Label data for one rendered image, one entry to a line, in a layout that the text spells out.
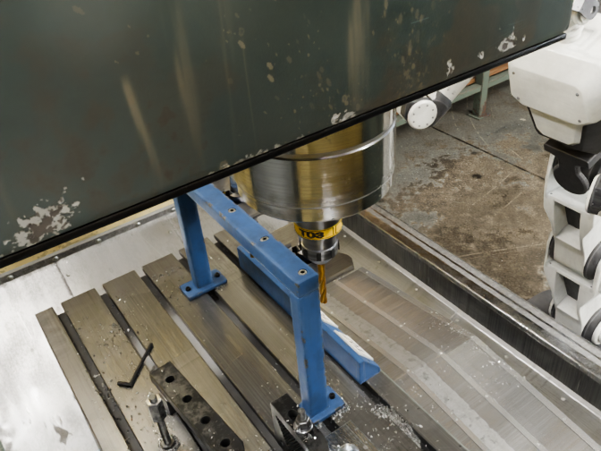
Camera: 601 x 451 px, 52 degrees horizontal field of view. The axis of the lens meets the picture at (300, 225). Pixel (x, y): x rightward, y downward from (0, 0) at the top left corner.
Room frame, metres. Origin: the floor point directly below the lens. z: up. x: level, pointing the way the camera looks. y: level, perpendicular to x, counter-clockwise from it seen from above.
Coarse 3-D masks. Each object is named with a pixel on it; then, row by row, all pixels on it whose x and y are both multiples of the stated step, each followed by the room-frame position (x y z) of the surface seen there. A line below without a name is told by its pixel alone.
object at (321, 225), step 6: (324, 222) 0.50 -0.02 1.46; (330, 222) 0.50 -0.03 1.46; (336, 222) 0.51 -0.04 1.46; (306, 228) 0.50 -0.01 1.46; (312, 228) 0.50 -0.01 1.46; (318, 228) 0.50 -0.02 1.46; (324, 228) 0.50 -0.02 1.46; (336, 234) 0.51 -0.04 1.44; (312, 240) 0.50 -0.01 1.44; (318, 240) 0.50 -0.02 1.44; (324, 240) 0.50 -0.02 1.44
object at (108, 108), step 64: (0, 0) 0.29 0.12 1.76; (64, 0) 0.30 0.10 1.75; (128, 0) 0.32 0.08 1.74; (192, 0) 0.34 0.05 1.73; (256, 0) 0.36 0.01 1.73; (320, 0) 0.38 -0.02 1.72; (384, 0) 0.41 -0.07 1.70; (448, 0) 0.44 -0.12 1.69; (512, 0) 0.48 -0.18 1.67; (0, 64) 0.28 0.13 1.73; (64, 64) 0.30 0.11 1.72; (128, 64) 0.31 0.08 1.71; (192, 64) 0.33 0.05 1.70; (256, 64) 0.35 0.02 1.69; (320, 64) 0.38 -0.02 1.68; (384, 64) 0.41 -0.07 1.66; (448, 64) 0.44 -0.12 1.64; (0, 128) 0.28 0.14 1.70; (64, 128) 0.29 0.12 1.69; (128, 128) 0.31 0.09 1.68; (192, 128) 0.33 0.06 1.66; (256, 128) 0.35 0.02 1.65; (320, 128) 0.38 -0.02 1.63; (0, 192) 0.27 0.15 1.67; (64, 192) 0.29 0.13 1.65; (128, 192) 0.30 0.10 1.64; (0, 256) 0.27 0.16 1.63
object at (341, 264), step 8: (336, 256) 0.75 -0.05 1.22; (344, 256) 0.75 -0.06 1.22; (312, 264) 0.73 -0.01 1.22; (328, 264) 0.73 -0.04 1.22; (336, 264) 0.73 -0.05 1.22; (344, 264) 0.73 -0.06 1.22; (352, 264) 0.73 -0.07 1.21; (328, 272) 0.71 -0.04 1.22; (336, 272) 0.71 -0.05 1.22; (344, 272) 0.71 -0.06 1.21; (328, 280) 0.69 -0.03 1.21
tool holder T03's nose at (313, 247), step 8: (304, 240) 0.51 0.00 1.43; (328, 240) 0.51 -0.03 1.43; (336, 240) 0.52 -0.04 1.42; (304, 248) 0.51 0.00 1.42; (312, 248) 0.51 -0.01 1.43; (320, 248) 0.51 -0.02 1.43; (328, 248) 0.51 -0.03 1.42; (336, 248) 0.51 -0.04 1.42; (304, 256) 0.51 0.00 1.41; (312, 256) 0.51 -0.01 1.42; (320, 256) 0.50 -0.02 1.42; (328, 256) 0.51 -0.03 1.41; (320, 264) 0.51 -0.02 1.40
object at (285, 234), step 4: (288, 224) 0.85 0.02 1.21; (292, 224) 0.85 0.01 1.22; (280, 228) 0.84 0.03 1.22; (284, 228) 0.84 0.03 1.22; (288, 228) 0.83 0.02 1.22; (292, 228) 0.83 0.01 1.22; (272, 232) 0.83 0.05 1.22; (276, 232) 0.83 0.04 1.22; (280, 232) 0.83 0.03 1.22; (284, 232) 0.82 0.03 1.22; (288, 232) 0.82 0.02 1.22; (292, 232) 0.82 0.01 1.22; (276, 236) 0.81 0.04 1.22; (280, 236) 0.81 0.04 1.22; (284, 236) 0.81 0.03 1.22; (288, 236) 0.81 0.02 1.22; (292, 236) 0.81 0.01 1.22; (280, 240) 0.80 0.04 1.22; (284, 240) 0.80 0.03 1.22; (288, 240) 0.80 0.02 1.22; (284, 244) 0.79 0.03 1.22; (288, 244) 0.79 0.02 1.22; (288, 248) 0.79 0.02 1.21
